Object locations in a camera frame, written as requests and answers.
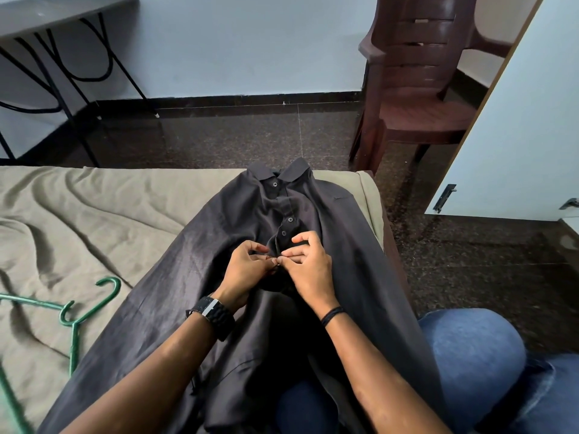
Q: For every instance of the beige bed sheet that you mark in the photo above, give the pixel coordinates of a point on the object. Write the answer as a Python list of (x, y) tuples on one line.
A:
[(68, 230)]

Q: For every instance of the black wristband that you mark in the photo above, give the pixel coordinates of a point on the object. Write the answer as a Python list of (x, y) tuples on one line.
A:
[(331, 314)]

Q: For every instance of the person's left hand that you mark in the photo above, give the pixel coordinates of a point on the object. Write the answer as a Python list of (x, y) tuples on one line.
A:
[(242, 273)]

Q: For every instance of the black metal frame table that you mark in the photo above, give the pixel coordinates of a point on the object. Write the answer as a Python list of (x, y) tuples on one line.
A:
[(54, 49)]

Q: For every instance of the person's left thumb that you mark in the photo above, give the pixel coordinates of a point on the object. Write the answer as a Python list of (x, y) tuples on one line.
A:
[(263, 261)]

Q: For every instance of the black door latch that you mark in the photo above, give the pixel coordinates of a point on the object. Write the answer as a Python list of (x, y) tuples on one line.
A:
[(444, 198)]

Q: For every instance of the person's right thumb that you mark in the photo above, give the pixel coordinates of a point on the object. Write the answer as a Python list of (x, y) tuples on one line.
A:
[(286, 264)]

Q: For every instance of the person's right forearm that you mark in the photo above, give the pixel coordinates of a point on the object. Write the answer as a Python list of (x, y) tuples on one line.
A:
[(380, 379)]

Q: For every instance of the person's left forearm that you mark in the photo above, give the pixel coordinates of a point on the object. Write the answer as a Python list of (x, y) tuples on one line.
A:
[(149, 375)]

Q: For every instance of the green plastic clothes hanger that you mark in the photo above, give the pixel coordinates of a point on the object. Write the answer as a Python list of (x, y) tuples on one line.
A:
[(68, 320)]

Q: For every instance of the person's blue jeans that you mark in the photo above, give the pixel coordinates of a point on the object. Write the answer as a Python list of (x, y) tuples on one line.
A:
[(470, 370)]

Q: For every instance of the black wrist watch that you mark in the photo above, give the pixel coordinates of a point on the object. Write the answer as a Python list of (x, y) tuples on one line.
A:
[(212, 314)]

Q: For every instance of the person's right middle finger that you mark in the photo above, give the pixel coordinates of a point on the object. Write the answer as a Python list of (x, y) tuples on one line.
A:
[(304, 237)]

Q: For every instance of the white door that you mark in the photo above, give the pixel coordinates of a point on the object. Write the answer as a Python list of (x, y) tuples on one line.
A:
[(511, 121)]

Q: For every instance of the brown plastic chair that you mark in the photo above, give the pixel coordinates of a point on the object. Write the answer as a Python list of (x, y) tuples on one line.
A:
[(407, 81)]

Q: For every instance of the dark grey button shirt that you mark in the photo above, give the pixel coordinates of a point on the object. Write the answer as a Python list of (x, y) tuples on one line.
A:
[(253, 284)]

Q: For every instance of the person's right hand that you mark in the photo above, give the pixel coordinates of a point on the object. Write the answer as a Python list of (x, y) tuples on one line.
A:
[(310, 271)]

